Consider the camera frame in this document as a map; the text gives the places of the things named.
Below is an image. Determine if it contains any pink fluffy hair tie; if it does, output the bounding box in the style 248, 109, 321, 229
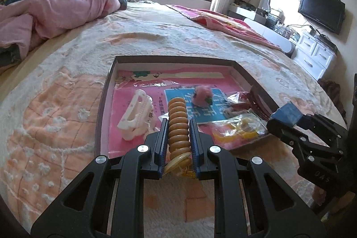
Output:
192, 85, 215, 107

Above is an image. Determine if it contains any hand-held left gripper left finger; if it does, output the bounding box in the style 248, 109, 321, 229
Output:
30, 118, 170, 238

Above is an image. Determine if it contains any amber beaded bracelet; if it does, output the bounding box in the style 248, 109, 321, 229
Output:
164, 97, 196, 179

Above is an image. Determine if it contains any clear bag of yellow bangles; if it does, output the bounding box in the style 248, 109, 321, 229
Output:
210, 111, 270, 148

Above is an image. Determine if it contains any dark brown hair clip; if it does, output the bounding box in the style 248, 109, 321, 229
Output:
249, 90, 276, 119

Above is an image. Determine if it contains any small blue box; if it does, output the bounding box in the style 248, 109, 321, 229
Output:
269, 101, 303, 127

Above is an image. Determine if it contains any pink quilt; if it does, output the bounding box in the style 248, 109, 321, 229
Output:
0, 0, 129, 52

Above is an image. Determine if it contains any dark shallow cardboard box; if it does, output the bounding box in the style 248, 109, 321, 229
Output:
94, 55, 281, 161

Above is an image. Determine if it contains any long white low cabinet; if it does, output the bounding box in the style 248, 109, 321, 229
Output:
227, 2, 298, 59

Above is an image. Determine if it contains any clear bag of beaded jewelry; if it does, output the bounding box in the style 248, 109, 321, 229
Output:
225, 91, 253, 116

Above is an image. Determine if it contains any pink red blanket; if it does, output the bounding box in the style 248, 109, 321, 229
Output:
166, 4, 283, 52

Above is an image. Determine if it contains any black television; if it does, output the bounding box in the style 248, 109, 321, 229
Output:
298, 0, 346, 35

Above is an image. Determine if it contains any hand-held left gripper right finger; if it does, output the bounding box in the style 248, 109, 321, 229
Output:
189, 119, 328, 238

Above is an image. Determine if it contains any white drawer cabinet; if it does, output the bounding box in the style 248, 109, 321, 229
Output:
290, 30, 337, 81

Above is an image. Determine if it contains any white hair claw clip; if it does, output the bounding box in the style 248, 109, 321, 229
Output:
117, 89, 156, 142

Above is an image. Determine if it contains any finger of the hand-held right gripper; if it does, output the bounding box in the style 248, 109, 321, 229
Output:
298, 112, 348, 144
266, 119, 344, 164

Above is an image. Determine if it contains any dark brown cloth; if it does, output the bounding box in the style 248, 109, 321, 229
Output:
318, 78, 348, 122

